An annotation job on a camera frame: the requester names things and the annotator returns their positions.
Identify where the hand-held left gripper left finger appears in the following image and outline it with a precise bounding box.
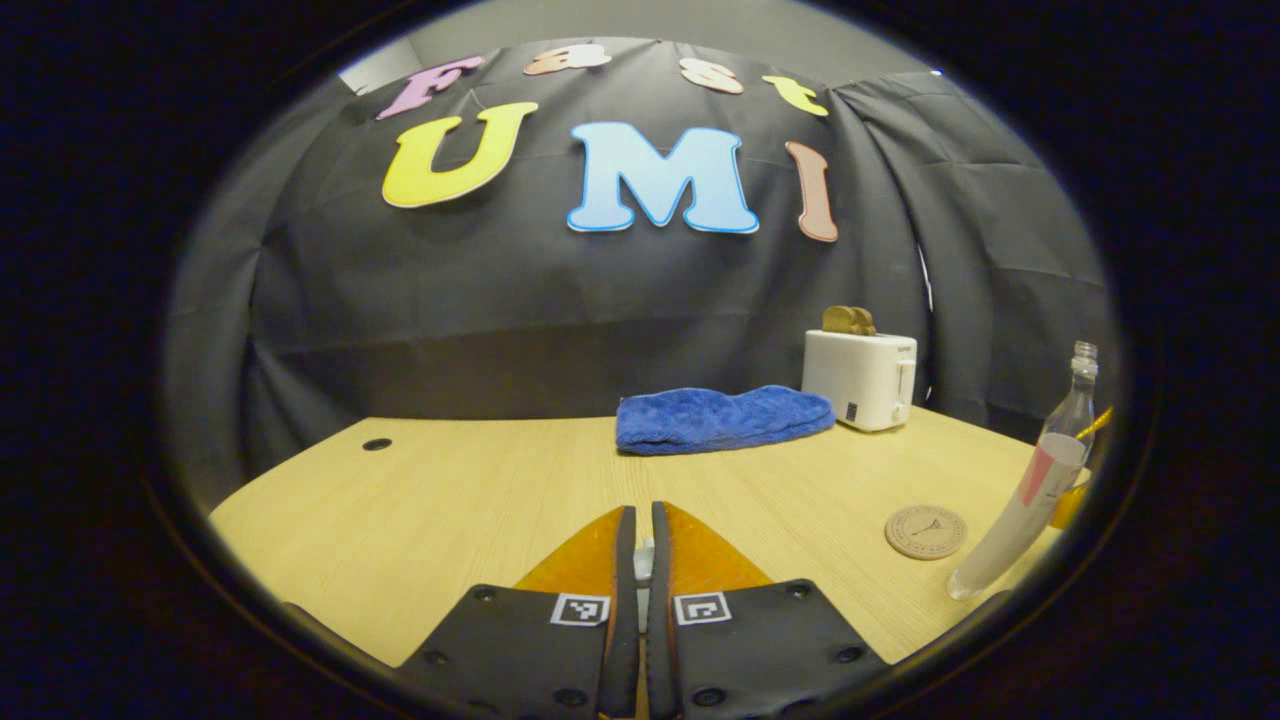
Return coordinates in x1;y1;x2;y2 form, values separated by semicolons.
395;505;641;719

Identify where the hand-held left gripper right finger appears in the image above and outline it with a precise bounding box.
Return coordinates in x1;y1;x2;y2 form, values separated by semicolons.
645;500;891;719

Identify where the white teacup lid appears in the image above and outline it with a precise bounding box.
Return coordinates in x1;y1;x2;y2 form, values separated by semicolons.
634;538;656;631

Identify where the clear plastic water bottle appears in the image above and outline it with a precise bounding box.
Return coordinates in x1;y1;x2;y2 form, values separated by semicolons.
947;340;1101;601

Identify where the round beige coaster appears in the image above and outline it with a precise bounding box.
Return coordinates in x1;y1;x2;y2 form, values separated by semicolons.
885;504;968;561

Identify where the blue folded towel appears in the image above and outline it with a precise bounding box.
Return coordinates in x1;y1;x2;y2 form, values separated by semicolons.
615;385;836;457

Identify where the white toaster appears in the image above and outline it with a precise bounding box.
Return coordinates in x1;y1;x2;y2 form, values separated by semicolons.
801;329;918;433

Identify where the black backdrop cloth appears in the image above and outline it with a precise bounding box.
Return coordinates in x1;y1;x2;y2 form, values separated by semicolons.
165;38;1116;501

